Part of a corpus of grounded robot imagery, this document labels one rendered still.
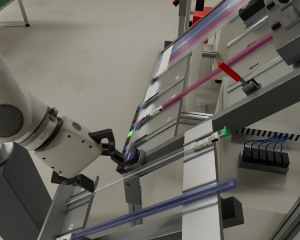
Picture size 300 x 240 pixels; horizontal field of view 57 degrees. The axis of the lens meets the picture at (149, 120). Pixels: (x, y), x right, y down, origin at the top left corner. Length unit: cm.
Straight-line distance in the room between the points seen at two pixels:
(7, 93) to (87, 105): 182
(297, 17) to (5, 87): 53
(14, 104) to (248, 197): 78
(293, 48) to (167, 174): 127
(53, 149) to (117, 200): 115
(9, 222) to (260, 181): 97
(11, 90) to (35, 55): 254
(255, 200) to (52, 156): 68
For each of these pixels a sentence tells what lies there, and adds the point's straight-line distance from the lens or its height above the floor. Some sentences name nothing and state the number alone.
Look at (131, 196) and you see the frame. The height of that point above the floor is 64.
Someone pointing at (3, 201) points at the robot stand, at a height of 53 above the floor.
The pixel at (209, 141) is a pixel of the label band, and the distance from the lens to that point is 53.
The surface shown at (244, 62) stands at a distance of 78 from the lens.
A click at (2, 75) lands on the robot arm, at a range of 41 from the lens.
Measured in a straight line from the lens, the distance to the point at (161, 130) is 85.
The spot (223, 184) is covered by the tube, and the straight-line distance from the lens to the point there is 46.
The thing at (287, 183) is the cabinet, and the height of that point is 62.
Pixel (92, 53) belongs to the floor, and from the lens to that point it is 283.
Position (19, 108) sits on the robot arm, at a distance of 42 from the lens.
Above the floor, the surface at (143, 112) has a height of 73.
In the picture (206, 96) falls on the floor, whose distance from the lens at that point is 229.
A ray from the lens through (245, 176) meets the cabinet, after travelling 103.
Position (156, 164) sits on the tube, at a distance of 60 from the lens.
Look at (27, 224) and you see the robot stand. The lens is 130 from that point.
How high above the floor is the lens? 143
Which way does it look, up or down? 45 degrees down
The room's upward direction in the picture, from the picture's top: straight up
